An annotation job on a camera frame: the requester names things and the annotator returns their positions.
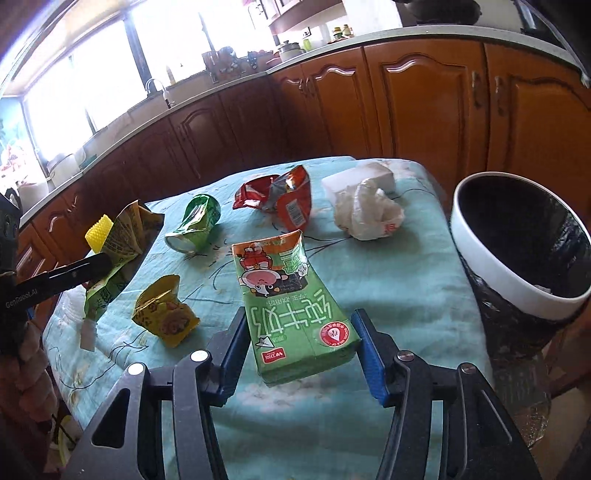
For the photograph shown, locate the white styrofoam block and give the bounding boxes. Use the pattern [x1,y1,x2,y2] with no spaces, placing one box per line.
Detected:
[322,160,396,207]

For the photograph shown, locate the red orange snack bag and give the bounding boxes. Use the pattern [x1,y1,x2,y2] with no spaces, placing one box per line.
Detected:
[232,165,311,232]

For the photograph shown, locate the green milk carton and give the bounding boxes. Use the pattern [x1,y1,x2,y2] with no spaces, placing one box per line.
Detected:
[231,230,361,386]

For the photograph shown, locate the person left hand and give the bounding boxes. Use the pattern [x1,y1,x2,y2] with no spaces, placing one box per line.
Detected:
[1,322,58,423]

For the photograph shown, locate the condiment bottles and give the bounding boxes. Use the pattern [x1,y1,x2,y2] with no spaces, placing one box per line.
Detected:
[301,24,355,52]

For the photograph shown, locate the white plastic bag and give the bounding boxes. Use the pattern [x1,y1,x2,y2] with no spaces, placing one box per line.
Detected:
[334,178,406,241]

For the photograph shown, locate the white rimmed trash bin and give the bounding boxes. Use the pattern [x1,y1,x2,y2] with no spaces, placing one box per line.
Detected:
[450,172,590,446]

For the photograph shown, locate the green paper cup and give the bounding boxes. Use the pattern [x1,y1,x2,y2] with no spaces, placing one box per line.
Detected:
[164,194,221,254]

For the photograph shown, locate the green spouted drink pouch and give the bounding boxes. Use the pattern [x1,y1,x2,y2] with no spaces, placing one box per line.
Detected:
[79,200,164,351]

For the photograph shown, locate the yellow snack wrapper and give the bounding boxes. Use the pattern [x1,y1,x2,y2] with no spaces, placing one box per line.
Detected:
[131,274,200,348]

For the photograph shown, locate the teal floral tablecloth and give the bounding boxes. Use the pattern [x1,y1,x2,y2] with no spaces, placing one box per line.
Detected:
[43,157,492,479]

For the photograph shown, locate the knife and utensil rack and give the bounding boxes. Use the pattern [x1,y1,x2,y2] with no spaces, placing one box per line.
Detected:
[201,47,259,84]

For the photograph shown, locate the white foam net left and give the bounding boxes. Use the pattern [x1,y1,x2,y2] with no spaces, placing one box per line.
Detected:
[60,286,86,323]

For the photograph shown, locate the yellow foam fruit net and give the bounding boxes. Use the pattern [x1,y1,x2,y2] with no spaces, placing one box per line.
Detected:
[84,214,113,254]

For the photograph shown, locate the black wok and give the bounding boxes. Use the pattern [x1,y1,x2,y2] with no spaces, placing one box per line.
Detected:
[396,0,482,25]

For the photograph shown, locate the lower wooden cabinets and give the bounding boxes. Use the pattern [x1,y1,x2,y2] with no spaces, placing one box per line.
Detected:
[16,36,590,279]

